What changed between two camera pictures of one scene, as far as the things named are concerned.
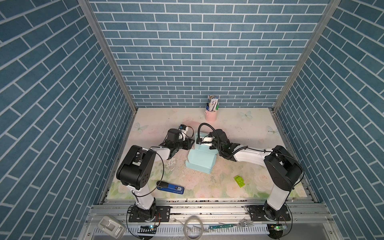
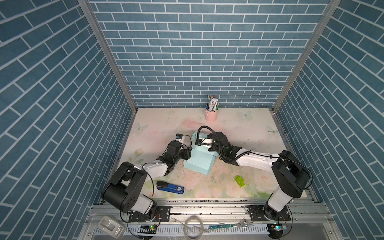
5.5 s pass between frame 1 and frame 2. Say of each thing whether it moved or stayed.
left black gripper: moved
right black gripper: stayed
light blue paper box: stayed
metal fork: stayed
